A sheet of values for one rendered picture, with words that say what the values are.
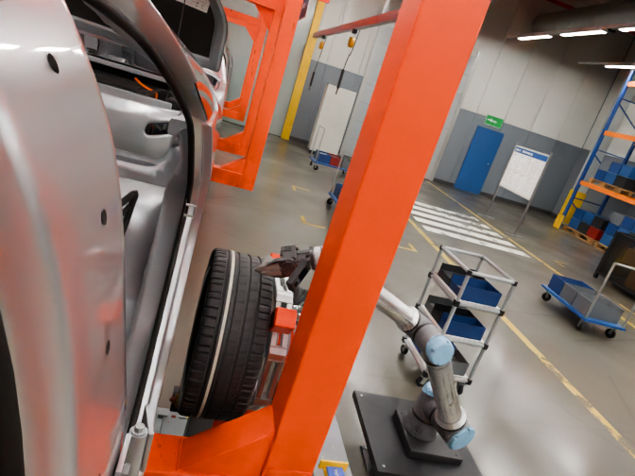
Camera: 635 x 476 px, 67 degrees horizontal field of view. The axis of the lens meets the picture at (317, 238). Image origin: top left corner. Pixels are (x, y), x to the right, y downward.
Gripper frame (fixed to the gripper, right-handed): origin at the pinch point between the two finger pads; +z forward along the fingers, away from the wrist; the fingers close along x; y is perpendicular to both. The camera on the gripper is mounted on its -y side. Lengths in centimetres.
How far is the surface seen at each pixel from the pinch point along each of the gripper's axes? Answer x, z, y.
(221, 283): -2.1, 13.6, -1.9
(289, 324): -13.9, -8.6, -13.9
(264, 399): -39.4, 5.8, -27.7
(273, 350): -22.5, -1.1, -18.2
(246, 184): -203, 87, 319
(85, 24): -15, 191, 347
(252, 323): -11.0, 3.8, -13.8
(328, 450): -87, -11, -29
